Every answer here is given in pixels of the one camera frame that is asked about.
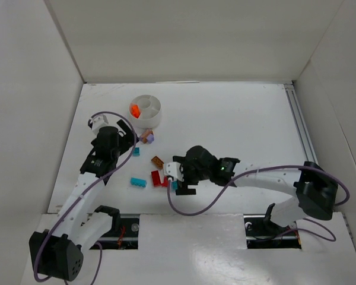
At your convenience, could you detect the teal square lego brick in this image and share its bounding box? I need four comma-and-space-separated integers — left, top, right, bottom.
170, 181, 178, 191

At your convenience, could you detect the orange lego brick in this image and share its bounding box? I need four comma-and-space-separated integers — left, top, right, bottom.
130, 104, 141, 118

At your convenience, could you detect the small teal square lego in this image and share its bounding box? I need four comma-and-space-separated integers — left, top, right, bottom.
132, 147, 141, 157

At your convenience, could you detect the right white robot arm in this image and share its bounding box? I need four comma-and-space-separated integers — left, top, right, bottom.
164, 145, 338, 236

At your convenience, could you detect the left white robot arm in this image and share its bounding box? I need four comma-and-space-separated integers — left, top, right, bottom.
29, 115, 138, 282

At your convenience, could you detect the red sloped lego piece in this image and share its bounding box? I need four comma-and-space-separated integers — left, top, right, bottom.
161, 176, 169, 188

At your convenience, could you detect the purple brown lego assembly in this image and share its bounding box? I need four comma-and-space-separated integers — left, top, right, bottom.
139, 129, 154, 144

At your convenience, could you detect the red rectangular lego brick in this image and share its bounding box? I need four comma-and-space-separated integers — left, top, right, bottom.
151, 170, 162, 187

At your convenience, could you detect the white round divided container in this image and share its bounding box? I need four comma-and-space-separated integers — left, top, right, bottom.
129, 94, 162, 129

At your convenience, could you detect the brown flat lego plate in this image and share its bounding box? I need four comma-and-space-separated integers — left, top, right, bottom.
151, 156, 164, 170

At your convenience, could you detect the long teal lego brick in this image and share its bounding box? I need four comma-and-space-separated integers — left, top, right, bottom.
130, 177, 147, 188

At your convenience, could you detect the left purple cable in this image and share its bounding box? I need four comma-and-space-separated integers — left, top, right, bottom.
32, 111, 138, 285

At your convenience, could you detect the purple cable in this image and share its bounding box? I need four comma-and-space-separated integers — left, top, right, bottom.
32, 111, 138, 285
166, 165, 351, 243

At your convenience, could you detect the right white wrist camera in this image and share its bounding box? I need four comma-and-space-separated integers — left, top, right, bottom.
163, 162, 184, 182

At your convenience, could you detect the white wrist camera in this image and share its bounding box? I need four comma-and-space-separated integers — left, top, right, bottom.
163, 162, 184, 182
88, 115, 109, 135

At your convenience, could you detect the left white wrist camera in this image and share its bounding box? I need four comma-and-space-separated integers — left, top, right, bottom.
88, 115, 109, 135

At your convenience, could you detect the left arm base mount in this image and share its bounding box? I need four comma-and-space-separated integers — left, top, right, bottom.
98, 214, 140, 250

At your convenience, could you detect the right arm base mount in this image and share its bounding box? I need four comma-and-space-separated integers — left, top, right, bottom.
243, 215, 301, 249

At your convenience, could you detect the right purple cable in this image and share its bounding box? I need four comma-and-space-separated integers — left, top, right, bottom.
166, 165, 351, 243

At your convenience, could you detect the aluminium rail right side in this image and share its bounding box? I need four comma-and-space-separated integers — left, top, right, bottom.
284, 83, 318, 163

